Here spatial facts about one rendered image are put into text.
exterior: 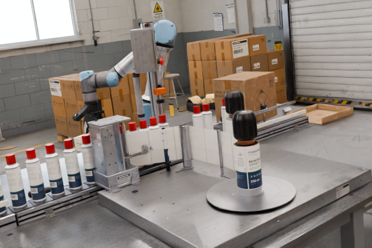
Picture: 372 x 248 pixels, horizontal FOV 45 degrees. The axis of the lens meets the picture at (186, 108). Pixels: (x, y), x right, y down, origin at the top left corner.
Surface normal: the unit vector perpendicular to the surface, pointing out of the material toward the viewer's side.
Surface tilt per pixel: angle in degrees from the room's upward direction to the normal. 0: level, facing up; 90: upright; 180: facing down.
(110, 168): 90
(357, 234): 90
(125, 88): 91
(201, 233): 0
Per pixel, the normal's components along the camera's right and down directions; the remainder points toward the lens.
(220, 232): -0.11, -0.97
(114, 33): 0.63, 0.09
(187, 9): -0.77, 0.21
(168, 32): -0.02, 0.04
